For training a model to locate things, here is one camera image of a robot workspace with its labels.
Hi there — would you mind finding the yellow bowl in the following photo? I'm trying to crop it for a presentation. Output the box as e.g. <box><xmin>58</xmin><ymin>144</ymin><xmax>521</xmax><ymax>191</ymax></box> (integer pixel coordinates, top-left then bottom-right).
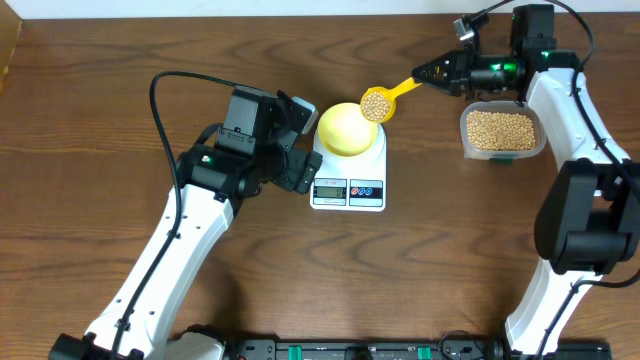
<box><xmin>317</xmin><ymin>103</ymin><xmax>378</xmax><ymax>157</ymax></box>

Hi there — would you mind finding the yellow measuring scoop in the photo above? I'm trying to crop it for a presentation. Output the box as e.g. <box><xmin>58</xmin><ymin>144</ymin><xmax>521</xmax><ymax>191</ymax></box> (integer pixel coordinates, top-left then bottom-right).
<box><xmin>361</xmin><ymin>77</ymin><xmax>420</xmax><ymax>123</ymax></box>

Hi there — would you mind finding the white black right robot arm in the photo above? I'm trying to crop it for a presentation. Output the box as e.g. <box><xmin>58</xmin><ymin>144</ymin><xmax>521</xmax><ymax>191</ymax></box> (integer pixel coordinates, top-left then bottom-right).
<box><xmin>411</xmin><ymin>2</ymin><xmax>639</xmax><ymax>359</ymax></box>

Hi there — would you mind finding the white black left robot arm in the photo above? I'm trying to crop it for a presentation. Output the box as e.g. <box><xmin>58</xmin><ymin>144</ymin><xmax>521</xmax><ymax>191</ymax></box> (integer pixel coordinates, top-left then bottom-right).
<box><xmin>48</xmin><ymin>86</ymin><xmax>322</xmax><ymax>359</ymax></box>

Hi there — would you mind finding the white digital kitchen scale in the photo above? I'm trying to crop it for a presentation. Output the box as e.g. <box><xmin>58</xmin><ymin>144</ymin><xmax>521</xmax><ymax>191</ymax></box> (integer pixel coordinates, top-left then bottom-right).
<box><xmin>309</xmin><ymin>124</ymin><xmax>387</xmax><ymax>212</ymax></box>

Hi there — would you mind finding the clear plastic container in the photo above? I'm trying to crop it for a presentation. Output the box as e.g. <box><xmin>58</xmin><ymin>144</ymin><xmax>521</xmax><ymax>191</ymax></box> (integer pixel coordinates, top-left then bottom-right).
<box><xmin>460</xmin><ymin>101</ymin><xmax>547</xmax><ymax>161</ymax></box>

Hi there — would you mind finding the soybeans pile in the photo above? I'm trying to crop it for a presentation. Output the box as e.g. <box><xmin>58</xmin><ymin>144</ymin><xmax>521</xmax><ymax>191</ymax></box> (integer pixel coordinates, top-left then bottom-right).
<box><xmin>466</xmin><ymin>110</ymin><xmax>536</xmax><ymax>151</ymax></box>

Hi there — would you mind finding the green tape label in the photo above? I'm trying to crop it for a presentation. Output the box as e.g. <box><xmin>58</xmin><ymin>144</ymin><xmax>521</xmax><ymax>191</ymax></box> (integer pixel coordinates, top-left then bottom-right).
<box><xmin>490</xmin><ymin>155</ymin><xmax>514</xmax><ymax>165</ymax></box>

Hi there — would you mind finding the brown cardboard panel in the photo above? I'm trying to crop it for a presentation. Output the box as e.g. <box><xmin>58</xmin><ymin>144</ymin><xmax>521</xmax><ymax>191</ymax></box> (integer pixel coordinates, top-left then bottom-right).
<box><xmin>0</xmin><ymin>0</ymin><xmax>23</xmax><ymax>92</ymax></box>

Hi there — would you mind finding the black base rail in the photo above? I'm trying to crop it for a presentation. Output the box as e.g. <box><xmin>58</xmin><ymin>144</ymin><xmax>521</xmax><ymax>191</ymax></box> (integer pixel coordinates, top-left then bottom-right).
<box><xmin>219</xmin><ymin>338</ymin><xmax>614</xmax><ymax>360</ymax></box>

